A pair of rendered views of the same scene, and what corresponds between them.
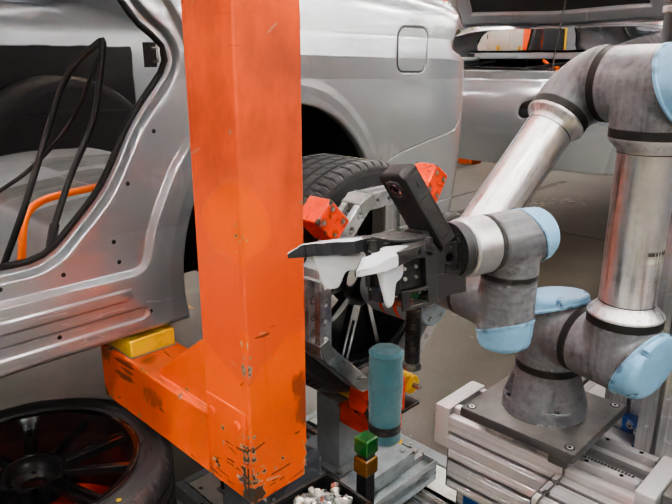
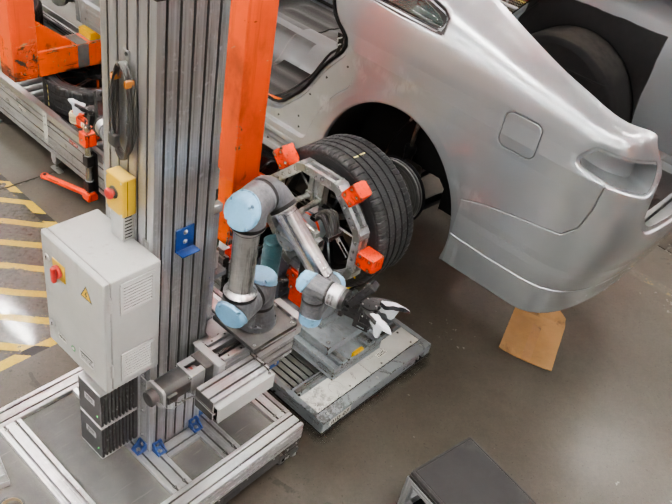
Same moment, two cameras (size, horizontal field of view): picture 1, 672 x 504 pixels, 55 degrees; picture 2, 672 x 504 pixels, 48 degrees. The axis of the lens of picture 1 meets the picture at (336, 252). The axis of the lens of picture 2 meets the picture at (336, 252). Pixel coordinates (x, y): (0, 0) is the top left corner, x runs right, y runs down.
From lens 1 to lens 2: 3.34 m
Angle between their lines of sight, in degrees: 73
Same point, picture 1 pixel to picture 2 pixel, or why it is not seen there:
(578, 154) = not seen: outside the picture
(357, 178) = (324, 157)
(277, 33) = (235, 50)
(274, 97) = (231, 75)
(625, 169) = not seen: hidden behind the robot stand
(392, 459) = (318, 336)
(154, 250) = (307, 132)
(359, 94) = (454, 136)
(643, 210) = not seen: hidden behind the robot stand
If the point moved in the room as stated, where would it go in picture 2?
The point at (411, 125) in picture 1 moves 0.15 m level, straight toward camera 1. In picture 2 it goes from (501, 192) to (465, 186)
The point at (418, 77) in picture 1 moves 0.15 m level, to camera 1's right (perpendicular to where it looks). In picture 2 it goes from (520, 160) to (529, 181)
